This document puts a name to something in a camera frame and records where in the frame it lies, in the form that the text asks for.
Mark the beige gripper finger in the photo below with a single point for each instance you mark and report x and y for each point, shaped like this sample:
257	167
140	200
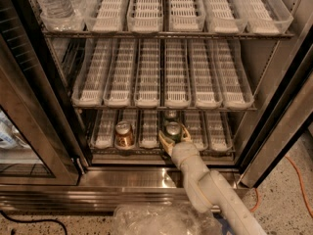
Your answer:
185	136
166	142

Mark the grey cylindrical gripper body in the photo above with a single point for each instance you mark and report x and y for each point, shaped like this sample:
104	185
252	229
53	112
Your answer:
183	151

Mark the green soda can front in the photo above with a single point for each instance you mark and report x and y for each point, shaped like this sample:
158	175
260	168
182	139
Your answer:
173	130

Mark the green soda can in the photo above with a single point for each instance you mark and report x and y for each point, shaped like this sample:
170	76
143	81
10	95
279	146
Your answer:
170	116
173	130

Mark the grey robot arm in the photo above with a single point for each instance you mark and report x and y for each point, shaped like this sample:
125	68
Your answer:
208	188

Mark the green soda can rear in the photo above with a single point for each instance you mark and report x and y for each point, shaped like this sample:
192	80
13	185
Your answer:
170	116

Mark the orange soda can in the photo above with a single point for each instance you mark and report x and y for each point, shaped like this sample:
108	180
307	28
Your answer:
124	134

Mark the steel fridge door right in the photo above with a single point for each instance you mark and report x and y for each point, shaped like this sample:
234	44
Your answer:
280	73

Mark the glass fridge door left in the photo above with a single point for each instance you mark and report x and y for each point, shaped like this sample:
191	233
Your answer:
35	99

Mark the steel fridge base grille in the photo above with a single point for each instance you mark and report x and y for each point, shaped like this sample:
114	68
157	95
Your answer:
98	191

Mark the clear plastic bag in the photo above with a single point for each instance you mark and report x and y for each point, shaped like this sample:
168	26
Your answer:
176	219

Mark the blue tape cross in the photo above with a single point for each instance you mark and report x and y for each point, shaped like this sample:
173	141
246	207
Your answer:
221	220

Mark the clear plastic water bottle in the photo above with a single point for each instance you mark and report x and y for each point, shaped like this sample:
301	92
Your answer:
56	9

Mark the bottom wire shelf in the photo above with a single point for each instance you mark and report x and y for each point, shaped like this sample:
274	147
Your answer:
155	151

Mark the wire shelf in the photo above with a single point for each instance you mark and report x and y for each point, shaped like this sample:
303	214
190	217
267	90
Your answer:
164	35
163	108
155	151

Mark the middle wire shelf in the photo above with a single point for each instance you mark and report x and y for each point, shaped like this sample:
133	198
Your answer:
163	108

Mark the top wire shelf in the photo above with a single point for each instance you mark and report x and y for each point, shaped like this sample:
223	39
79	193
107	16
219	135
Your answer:
164	35

